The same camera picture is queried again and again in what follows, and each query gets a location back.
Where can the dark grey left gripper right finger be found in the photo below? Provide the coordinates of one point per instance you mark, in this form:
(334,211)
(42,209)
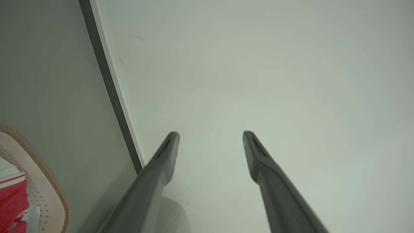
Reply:
(281,197)

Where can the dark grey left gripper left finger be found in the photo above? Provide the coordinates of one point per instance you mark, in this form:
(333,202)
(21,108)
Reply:
(145,194)

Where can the red garment with white stripes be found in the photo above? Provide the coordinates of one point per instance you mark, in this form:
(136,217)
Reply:
(11,200)

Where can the grey fabric sofa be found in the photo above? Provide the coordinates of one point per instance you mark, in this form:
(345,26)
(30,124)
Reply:
(174,216)

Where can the pale white cloth piece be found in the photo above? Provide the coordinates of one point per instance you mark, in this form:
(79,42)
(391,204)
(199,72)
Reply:
(33,218)

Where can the dark baseboard strip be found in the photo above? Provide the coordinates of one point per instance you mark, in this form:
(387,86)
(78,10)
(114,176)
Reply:
(106,81)

